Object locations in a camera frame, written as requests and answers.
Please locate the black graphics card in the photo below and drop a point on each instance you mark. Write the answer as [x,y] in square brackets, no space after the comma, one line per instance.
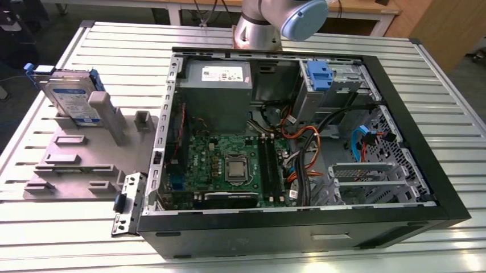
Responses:
[227,199]

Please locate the grey power supply unit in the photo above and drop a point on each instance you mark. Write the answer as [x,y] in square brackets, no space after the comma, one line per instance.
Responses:
[213,108]

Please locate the brown wooden cabinet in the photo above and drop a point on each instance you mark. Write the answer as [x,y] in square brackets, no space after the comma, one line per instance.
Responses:
[448,28]

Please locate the green motherboard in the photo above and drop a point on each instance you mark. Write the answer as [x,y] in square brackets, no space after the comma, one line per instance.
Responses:
[201,150]

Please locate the dark office chair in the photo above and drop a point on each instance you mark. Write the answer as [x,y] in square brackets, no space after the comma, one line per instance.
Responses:
[19,42]

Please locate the white table frame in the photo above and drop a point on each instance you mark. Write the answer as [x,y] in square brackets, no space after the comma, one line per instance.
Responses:
[174,17]

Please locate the black RAM slot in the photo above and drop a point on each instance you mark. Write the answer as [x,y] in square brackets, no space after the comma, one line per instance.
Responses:
[267,167]
[276,167]

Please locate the CPU socket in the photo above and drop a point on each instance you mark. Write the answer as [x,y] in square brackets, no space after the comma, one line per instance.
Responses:
[225,170]

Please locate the grey parts rack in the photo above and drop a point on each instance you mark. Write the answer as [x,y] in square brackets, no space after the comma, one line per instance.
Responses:
[95,159]

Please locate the grey metal disk bay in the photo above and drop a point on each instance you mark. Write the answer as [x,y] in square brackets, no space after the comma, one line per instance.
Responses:
[370,185]

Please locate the green RAM stick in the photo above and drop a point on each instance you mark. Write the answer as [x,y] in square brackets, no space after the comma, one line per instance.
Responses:
[73,171]

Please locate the light wooden desk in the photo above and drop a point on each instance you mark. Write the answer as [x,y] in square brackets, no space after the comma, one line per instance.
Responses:
[365,8]

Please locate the grey optical drive cage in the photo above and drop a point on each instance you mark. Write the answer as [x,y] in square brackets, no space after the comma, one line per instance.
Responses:
[316,105]

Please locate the black PC case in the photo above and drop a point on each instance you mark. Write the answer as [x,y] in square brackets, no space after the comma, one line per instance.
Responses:
[266,236]

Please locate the silver CPU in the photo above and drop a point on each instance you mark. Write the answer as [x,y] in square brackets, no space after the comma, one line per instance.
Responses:
[237,170]

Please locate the blue plastic drive latch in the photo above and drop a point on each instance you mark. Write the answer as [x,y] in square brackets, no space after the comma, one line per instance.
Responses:
[320,76]

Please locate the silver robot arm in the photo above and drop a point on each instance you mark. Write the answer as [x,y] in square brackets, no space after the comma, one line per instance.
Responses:
[254,34]

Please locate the hard disk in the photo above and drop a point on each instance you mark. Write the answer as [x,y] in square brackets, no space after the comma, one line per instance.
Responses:
[73,99]

